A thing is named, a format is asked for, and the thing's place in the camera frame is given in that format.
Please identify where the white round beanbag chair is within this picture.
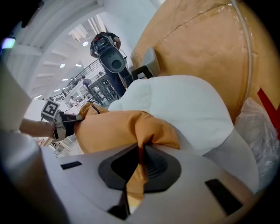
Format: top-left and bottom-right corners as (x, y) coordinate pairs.
(108, 75), (260, 193)

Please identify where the dark grey table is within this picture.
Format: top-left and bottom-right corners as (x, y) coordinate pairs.
(88, 75), (120, 105)

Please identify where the person's left forearm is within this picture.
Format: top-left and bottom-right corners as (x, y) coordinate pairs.
(19, 119), (56, 140)

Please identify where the clear plastic bag red print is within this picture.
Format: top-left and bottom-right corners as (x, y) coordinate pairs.
(235, 87), (280, 191)

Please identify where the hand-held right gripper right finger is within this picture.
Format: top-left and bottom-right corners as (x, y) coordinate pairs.
(124, 145), (258, 224)

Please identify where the grey rounded pod with hole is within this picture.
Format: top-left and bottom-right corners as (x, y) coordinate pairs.
(99, 47), (126, 74)

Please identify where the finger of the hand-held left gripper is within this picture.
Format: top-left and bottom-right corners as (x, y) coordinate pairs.
(63, 113), (85, 137)

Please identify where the grey shell chair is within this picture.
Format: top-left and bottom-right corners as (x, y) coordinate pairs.
(131, 47), (161, 81)

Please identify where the large orange wrapped sofa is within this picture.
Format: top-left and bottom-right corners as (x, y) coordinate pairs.
(130, 0), (280, 126)

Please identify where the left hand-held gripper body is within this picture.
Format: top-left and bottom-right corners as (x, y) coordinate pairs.
(40, 100), (66, 140)

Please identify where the black balcony railing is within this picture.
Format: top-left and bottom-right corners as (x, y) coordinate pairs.
(60, 62), (103, 100)

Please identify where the orange cushion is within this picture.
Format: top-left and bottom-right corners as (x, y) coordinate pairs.
(75, 102), (181, 200)

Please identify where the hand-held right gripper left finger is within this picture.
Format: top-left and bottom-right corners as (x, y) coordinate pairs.
(41, 143), (140, 220)

